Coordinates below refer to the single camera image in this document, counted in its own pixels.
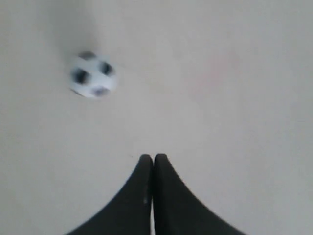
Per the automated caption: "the small black white soccer ball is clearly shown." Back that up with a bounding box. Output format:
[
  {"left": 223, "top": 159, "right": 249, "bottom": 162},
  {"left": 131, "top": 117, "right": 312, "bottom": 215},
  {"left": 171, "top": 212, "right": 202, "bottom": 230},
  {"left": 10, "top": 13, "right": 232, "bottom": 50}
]
[{"left": 70, "top": 51, "right": 117, "bottom": 99}]

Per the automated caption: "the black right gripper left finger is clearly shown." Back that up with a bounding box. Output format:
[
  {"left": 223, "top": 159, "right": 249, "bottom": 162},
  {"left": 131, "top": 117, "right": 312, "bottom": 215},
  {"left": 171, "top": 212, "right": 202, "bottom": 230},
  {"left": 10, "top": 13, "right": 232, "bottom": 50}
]
[{"left": 69, "top": 154, "right": 153, "bottom": 235}]

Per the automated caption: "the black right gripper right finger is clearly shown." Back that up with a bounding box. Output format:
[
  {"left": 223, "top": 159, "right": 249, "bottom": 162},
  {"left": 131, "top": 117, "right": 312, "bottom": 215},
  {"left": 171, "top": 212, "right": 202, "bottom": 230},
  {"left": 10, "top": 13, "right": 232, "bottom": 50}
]
[{"left": 153, "top": 153, "right": 243, "bottom": 235}]

